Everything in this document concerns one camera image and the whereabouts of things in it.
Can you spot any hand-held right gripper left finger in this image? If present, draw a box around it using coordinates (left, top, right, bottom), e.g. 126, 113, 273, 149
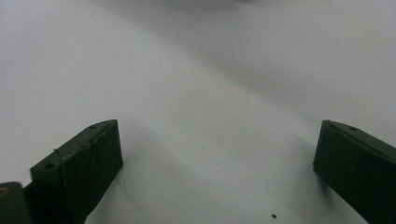
23, 119, 124, 224

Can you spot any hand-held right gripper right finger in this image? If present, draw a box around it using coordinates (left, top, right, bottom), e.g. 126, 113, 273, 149
313, 119, 396, 224

